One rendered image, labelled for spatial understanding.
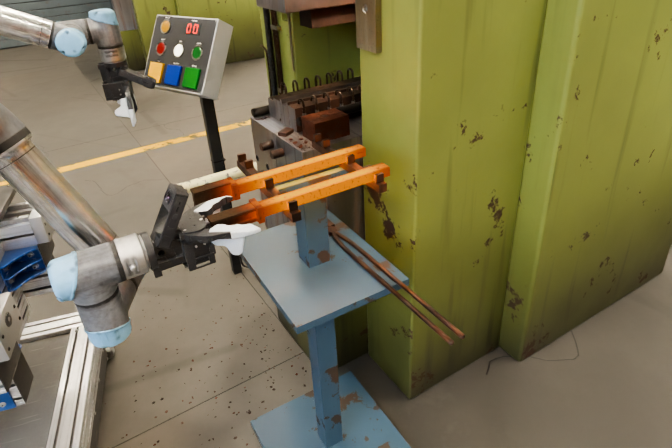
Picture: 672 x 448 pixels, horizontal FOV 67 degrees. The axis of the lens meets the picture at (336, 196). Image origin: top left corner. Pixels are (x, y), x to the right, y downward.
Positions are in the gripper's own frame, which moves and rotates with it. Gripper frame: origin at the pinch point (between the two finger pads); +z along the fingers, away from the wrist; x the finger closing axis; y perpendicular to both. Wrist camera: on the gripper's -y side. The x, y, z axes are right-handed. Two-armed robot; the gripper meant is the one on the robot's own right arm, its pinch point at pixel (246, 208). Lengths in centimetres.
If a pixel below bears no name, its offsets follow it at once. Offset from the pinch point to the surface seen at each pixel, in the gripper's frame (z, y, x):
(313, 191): 14.2, 0.0, 1.5
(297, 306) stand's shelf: 7.5, 27.2, 1.9
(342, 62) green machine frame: 70, -2, -78
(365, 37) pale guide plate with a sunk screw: 48, -21, -30
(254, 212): 1.3, 1.0, 0.7
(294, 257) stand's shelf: 15.4, 27.2, -15.3
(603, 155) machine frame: 120, 22, -1
